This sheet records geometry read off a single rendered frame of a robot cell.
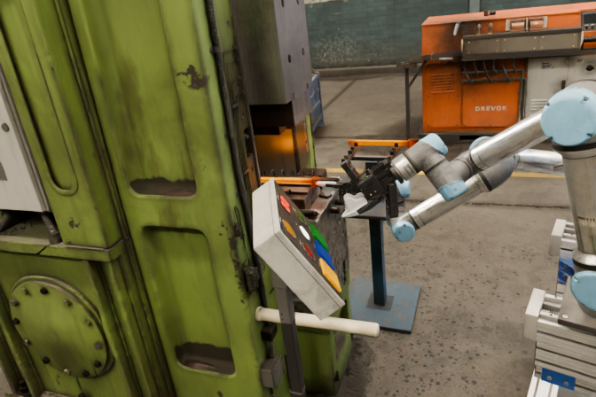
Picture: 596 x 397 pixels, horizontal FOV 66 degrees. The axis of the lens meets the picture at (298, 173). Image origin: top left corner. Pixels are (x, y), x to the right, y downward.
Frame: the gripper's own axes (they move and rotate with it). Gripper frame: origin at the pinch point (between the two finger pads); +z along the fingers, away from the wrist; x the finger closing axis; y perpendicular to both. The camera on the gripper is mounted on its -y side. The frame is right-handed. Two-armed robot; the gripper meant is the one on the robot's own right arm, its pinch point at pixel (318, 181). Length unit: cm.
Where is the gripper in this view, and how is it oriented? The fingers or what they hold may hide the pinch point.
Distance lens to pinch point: 183.6
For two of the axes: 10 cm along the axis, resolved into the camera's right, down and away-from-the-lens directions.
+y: 1.3, 9.2, 3.7
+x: 3.3, -3.9, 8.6
